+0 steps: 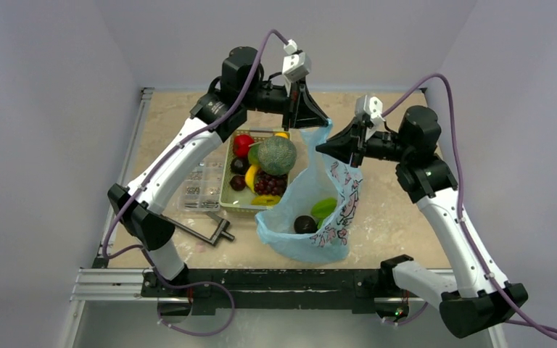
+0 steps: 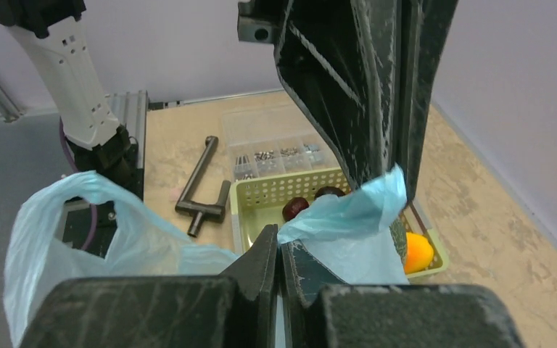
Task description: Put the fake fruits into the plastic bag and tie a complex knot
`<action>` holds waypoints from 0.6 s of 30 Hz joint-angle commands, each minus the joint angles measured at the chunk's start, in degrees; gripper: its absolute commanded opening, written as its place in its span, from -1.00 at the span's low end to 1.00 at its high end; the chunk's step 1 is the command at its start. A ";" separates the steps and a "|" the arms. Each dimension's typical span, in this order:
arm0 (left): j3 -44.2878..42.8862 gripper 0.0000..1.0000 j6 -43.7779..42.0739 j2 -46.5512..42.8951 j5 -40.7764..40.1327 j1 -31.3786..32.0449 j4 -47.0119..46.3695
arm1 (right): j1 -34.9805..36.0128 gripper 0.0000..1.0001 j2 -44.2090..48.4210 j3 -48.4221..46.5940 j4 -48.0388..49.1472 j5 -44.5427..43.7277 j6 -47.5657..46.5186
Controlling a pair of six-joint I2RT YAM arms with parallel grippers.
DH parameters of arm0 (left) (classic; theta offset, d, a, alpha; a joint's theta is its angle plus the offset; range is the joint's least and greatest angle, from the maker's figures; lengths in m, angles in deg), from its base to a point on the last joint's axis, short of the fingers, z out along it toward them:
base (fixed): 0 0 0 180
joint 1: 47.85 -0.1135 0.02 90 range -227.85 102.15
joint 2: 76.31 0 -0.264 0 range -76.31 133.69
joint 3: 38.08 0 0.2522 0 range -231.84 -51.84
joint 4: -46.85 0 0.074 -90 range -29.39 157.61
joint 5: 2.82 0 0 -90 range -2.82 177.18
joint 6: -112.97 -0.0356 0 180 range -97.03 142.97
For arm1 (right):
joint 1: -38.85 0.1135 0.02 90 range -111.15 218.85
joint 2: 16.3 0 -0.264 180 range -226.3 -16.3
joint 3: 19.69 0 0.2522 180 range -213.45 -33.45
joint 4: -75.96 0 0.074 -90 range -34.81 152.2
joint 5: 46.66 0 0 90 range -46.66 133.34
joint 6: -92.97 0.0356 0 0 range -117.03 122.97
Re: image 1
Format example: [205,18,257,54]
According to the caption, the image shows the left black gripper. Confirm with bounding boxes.
[242,75,330,132]

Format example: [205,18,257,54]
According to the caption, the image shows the green fake starfruit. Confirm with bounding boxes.
[310,197,337,220]

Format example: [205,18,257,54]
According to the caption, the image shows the light blue plastic bag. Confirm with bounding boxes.
[255,125,363,264]

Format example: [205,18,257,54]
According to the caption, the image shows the dark purple fake plum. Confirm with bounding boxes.
[293,215,318,234]

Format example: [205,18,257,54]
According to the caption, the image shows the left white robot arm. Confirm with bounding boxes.
[107,43,329,297]

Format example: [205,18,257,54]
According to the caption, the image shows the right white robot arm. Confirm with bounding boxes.
[316,106,528,339]

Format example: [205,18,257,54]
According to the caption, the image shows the green netted fake melon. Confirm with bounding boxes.
[257,136,297,175]

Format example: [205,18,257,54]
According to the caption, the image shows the green fake mango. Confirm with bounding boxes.
[247,144,260,165]

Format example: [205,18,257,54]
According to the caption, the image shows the red fake apple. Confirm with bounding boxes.
[232,134,255,158]

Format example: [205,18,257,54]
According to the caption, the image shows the yellow fake banana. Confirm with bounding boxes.
[244,165,260,193]

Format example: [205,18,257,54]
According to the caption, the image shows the dark red fake grapes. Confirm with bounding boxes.
[253,170,287,196]

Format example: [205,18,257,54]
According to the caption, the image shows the dark fake plum upper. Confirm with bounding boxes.
[230,157,250,175]

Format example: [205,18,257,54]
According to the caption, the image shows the dark fake plum lower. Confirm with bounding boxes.
[229,175,247,191]

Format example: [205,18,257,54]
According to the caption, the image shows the yellow fake starfruit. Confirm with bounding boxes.
[251,195,281,207]

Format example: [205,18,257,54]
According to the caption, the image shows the pale green plastic basket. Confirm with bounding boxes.
[219,126,292,214]

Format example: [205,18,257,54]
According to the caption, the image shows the clear plastic screw box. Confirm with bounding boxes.
[140,156,226,215]

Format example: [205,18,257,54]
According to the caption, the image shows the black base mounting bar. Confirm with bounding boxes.
[141,268,417,322]

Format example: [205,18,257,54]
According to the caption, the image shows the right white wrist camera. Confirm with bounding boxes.
[355,94,386,128]

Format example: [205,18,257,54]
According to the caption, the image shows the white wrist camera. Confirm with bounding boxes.
[282,39,312,83]
[355,94,386,128]

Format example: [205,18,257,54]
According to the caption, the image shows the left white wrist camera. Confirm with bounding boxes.
[282,39,312,83]

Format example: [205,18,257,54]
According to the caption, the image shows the dark metal crank handle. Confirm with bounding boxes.
[161,212,236,247]

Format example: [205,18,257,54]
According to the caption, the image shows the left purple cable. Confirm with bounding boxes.
[102,29,290,337]

